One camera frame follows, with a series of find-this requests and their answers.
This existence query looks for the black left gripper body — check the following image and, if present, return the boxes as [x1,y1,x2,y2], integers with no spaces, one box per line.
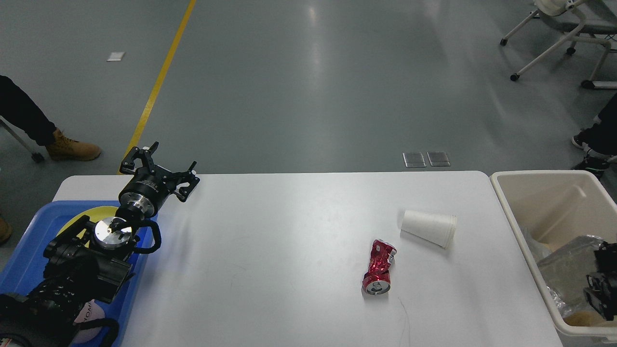
[118,170,172,217]

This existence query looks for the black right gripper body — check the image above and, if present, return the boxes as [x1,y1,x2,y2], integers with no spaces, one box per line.
[593,241,617,277]

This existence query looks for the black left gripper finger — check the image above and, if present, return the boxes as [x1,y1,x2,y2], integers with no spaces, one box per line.
[119,141,159,176]
[163,161,200,202]

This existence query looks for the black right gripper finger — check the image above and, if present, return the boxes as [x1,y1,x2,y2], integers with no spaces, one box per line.
[584,272,617,321]

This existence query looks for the aluminium foil tray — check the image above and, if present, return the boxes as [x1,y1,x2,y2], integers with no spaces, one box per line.
[534,235,604,319]

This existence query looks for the yellow plate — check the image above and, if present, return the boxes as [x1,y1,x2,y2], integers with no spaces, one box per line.
[56,206,118,236]

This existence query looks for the aluminium foil piece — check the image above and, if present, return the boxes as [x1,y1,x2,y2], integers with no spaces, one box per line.
[519,226,553,263]

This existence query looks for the brown paper napkin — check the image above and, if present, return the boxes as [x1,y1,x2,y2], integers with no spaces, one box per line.
[563,310,607,327]

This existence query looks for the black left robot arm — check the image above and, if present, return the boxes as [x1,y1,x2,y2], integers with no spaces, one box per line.
[1,142,200,347]

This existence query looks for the tan work boot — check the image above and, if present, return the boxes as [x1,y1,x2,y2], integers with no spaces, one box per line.
[44,128,102,161]

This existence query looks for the beige plastic bin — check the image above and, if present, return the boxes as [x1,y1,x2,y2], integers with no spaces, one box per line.
[491,171,616,347]

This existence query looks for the grey chair leg caster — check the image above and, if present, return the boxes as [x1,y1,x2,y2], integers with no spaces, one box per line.
[0,118,45,164]

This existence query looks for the black green sneaker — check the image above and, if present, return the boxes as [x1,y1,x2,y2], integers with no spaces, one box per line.
[571,156,611,180]

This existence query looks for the seated person black shoe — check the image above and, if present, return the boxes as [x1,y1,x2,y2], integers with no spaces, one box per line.
[571,128,590,149]

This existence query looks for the black trouser leg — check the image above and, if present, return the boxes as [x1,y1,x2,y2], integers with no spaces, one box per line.
[0,75,57,147]

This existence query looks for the pink mug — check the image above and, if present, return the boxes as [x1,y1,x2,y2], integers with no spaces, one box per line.
[71,300,106,344]

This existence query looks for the blue plastic tray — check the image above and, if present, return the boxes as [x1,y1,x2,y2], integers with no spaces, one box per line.
[1,200,148,347]

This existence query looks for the right floor outlet cover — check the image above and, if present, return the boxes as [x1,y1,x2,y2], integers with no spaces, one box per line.
[426,151,451,167]

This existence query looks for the floor outlet cover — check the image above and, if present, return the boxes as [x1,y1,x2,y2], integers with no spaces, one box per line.
[426,151,451,167]
[402,152,426,168]

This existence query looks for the crushed red soda can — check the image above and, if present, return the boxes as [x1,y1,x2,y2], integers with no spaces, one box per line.
[362,239,397,295]

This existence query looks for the left floor outlet cover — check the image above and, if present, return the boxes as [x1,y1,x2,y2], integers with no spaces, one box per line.
[402,152,426,168]

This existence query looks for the white office chair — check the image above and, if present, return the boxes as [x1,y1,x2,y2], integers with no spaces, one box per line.
[500,0,617,90]

